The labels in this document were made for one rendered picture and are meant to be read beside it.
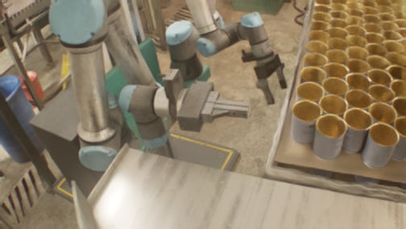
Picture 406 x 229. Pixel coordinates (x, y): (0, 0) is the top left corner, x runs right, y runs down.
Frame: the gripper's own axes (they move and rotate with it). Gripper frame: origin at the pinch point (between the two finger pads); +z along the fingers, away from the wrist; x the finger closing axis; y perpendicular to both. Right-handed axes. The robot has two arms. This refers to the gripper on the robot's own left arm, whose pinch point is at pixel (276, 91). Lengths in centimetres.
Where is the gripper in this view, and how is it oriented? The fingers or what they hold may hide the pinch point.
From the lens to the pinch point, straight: 123.2
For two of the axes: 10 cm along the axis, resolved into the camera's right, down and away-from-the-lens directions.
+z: 3.8, 8.7, 3.3
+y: 7.3, -0.6, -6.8
